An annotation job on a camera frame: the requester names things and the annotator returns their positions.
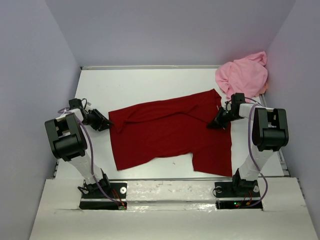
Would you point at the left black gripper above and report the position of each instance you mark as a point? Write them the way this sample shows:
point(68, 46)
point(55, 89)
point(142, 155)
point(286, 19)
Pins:
point(101, 120)

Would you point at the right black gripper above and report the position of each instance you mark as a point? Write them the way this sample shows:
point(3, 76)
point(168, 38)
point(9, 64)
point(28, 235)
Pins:
point(218, 122)

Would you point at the red t shirt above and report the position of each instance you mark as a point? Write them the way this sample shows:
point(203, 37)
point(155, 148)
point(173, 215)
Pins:
point(170, 128)

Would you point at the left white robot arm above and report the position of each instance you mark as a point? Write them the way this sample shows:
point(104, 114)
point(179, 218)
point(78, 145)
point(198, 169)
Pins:
point(69, 140)

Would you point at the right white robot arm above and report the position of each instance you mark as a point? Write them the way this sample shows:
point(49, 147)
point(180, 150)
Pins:
point(267, 133)

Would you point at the pink t shirt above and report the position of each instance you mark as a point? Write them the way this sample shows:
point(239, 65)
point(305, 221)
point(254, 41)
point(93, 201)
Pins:
point(247, 75)

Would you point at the metal rail at front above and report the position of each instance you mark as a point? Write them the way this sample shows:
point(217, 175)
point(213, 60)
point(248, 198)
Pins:
point(212, 178)

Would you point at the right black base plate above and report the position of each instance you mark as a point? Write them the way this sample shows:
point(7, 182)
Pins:
point(228, 198)

